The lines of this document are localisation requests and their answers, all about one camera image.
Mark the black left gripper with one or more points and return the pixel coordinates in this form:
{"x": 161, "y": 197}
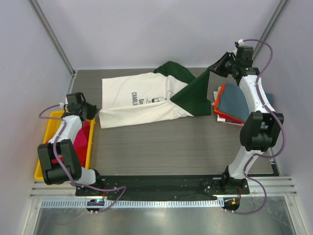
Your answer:
{"x": 93, "y": 108}

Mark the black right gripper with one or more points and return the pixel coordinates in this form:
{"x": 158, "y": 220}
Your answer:
{"x": 220, "y": 65}

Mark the white and green t-shirt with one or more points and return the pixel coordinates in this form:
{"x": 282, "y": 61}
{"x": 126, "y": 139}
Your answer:
{"x": 171, "y": 91}

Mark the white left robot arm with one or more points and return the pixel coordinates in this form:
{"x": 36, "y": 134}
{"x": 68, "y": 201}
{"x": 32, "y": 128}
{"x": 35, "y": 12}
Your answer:
{"x": 58, "y": 158}

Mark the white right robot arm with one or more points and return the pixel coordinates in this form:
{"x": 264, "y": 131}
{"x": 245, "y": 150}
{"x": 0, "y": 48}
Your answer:
{"x": 262, "y": 128}

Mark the white printed folded t-shirt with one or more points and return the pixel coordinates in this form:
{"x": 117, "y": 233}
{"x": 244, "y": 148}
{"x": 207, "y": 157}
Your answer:
{"x": 219, "y": 118}

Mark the red t-shirt in bin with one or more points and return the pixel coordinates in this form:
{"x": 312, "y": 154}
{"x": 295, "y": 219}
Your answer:
{"x": 81, "y": 147}

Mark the magenta t-shirt in bin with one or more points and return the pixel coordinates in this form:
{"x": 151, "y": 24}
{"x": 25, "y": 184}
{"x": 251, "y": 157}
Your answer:
{"x": 53, "y": 126}

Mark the blue-grey folded t-shirt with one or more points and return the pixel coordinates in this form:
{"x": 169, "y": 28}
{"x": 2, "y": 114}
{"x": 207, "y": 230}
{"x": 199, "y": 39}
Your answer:
{"x": 233, "y": 102}

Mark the orange folded t-shirt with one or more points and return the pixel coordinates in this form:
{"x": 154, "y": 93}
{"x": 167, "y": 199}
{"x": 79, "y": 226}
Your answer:
{"x": 217, "y": 102}

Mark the pink folded t-shirt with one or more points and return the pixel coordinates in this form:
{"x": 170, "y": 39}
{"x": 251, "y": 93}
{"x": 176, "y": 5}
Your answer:
{"x": 233, "y": 123}

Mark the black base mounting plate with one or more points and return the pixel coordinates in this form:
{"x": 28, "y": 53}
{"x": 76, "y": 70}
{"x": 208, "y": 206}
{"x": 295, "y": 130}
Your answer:
{"x": 158, "y": 185}

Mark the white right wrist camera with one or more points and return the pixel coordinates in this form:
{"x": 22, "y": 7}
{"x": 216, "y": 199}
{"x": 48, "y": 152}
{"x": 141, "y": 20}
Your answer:
{"x": 240, "y": 42}

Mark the left aluminium frame post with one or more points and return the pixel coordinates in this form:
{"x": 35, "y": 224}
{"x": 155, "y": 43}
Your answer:
{"x": 48, "y": 29}

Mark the aluminium frame post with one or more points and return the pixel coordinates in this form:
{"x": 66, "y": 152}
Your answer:
{"x": 263, "y": 40}
{"x": 48, "y": 29}

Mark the right aluminium frame post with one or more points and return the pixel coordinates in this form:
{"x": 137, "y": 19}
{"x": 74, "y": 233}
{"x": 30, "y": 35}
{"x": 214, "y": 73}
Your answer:
{"x": 263, "y": 40}

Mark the slotted cable duct rail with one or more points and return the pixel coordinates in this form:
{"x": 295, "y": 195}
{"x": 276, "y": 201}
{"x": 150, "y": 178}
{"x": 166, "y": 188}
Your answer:
{"x": 98, "y": 203}

